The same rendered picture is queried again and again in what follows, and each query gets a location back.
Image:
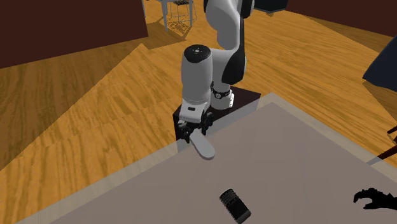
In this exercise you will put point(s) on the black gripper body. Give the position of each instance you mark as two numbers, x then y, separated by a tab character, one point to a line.
195	124

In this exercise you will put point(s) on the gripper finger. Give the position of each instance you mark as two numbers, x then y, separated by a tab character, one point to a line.
184	131
207	122

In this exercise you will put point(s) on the grey oblong object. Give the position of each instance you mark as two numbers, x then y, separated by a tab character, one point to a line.
203	147

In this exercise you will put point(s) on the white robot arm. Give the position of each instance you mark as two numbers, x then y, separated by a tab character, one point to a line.
197	80

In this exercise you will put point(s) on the dark robot stand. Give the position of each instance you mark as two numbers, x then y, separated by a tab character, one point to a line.
245	100

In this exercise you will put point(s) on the black mobile phone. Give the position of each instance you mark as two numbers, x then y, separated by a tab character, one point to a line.
235	206

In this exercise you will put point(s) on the dark brown chair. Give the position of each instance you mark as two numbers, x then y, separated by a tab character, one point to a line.
389	152

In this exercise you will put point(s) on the dark blue furniture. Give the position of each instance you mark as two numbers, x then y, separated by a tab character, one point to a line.
384	66

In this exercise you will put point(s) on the black clawed figure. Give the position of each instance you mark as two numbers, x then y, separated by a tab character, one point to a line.
380	200

